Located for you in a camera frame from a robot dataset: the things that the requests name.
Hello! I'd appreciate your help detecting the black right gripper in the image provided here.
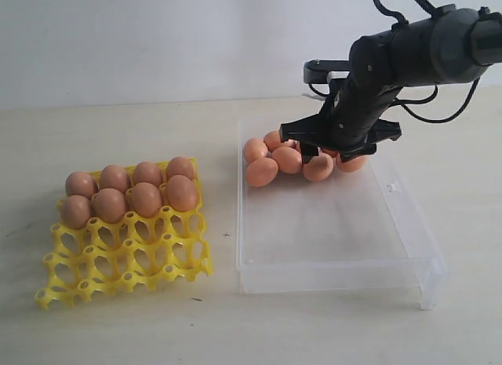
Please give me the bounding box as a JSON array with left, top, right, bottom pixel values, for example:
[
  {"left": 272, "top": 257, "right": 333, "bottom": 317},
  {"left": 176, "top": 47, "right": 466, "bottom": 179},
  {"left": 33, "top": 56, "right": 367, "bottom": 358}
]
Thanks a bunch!
[{"left": 280, "top": 76, "right": 402, "bottom": 163}]

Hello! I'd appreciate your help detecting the brown egg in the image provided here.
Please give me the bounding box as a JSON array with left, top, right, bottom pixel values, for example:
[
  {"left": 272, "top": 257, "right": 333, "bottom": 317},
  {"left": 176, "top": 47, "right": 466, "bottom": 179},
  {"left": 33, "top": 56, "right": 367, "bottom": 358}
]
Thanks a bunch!
[
  {"left": 303, "top": 153, "right": 334, "bottom": 182},
  {"left": 166, "top": 156, "right": 195, "bottom": 181},
  {"left": 65, "top": 171, "right": 98, "bottom": 199},
  {"left": 335, "top": 155, "right": 367, "bottom": 173},
  {"left": 263, "top": 130, "right": 295, "bottom": 152},
  {"left": 166, "top": 175, "right": 198, "bottom": 212},
  {"left": 133, "top": 161, "right": 163, "bottom": 187},
  {"left": 99, "top": 165, "right": 131, "bottom": 193},
  {"left": 92, "top": 188, "right": 127, "bottom": 224},
  {"left": 272, "top": 147, "right": 303, "bottom": 174},
  {"left": 246, "top": 158, "right": 278, "bottom": 188},
  {"left": 243, "top": 137, "right": 268, "bottom": 164},
  {"left": 321, "top": 148, "right": 339, "bottom": 159},
  {"left": 60, "top": 195, "right": 93, "bottom": 229},
  {"left": 130, "top": 182, "right": 162, "bottom": 217}
]

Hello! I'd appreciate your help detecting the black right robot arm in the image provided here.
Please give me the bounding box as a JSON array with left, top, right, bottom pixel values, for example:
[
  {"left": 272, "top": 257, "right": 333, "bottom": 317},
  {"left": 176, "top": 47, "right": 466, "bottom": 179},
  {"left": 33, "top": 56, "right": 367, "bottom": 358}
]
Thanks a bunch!
[{"left": 278, "top": 5, "right": 501, "bottom": 162}]

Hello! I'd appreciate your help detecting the clear plastic box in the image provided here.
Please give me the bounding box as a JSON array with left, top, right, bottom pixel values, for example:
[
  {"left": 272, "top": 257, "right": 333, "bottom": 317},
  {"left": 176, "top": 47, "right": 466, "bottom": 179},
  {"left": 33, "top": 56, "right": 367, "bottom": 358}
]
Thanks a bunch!
[{"left": 235, "top": 119, "right": 451, "bottom": 311}]

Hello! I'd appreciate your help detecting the yellow plastic egg tray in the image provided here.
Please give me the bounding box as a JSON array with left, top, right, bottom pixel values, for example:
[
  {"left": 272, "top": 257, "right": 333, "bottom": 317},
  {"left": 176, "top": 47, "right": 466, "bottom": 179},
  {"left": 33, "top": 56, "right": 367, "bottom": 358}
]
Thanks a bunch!
[{"left": 34, "top": 157, "right": 216, "bottom": 312}]

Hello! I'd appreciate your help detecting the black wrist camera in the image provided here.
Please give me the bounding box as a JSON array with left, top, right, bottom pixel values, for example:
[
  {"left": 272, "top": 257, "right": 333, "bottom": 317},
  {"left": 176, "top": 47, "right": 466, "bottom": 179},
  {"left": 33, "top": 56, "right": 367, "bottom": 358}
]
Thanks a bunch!
[{"left": 303, "top": 59, "right": 350, "bottom": 84}]

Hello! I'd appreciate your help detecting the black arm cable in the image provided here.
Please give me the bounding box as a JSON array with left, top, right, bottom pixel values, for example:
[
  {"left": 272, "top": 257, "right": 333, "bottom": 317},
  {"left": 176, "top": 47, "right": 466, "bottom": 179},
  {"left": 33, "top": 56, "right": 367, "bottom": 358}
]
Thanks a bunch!
[{"left": 370, "top": 0, "right": 486, "bottom": 123}]

